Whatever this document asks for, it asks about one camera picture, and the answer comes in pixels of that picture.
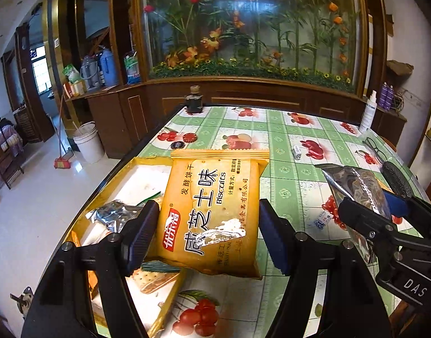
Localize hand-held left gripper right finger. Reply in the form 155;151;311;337
258;199;392;338

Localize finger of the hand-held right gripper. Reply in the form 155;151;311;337
338;198;400;265
382;190;431;244

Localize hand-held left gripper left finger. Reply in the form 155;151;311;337
21;200;161;338

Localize silver foil snack packet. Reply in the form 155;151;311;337
86;200;149;233
314;164;394;264

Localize green-edged cracker packet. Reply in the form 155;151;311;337
129;261;182;294
138;192;165;206

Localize yellow cardboard box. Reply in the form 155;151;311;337
65;155;189;338

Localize large orange biscuit packet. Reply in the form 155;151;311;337
155;149;270;279

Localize dark glasses case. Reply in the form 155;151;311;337
381;161;413;198

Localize fruit print tablecloth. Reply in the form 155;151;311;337
92;106;431;338

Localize black-framed eyeglasses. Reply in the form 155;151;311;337
361;137;390;164

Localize white spray bottle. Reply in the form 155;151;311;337
359;90;378;134

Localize white plastic bucket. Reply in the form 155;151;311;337
73;121;106;164

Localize red broom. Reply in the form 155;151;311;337
53;93;72;170

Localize wooden cabinet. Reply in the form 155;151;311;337
85;77;410;159

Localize caster wheel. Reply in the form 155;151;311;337
10;286;34;315

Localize brown shelf ornament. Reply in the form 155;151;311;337
386;60;413;76

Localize dark glass jar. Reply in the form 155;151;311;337
185;85;204;115

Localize dark wooden chair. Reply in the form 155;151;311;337
0;118;26;189

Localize green-labelled clear bottle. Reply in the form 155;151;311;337
124;51;142;84

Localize blue thermos jug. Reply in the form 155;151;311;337
97;46;119;87

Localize green and white bag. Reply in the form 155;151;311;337
63;64;83;85

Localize window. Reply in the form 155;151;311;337
30;46;52;94

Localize artificial flower display case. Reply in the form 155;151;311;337
143;0;360;94

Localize coiled cable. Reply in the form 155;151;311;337
393;90;408;113

